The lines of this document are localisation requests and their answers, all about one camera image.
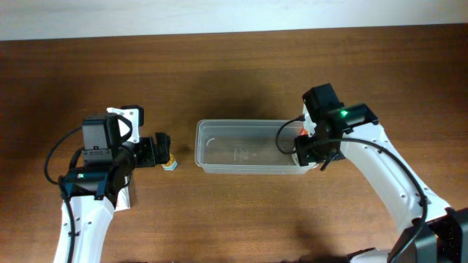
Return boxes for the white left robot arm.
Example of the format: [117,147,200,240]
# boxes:
[53,133,171,262]

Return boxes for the white medicine box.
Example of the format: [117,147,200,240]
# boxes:
[115,186,131,212]

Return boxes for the white squeeze bottle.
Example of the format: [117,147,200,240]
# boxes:
[291,153,318,169]

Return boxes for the clear plastic container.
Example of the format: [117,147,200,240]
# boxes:
[195,119,310,175]

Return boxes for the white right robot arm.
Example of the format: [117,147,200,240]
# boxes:
[295,102,467,262]

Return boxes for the gold lid balm jar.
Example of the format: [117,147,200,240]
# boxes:
[162,153,178,171]

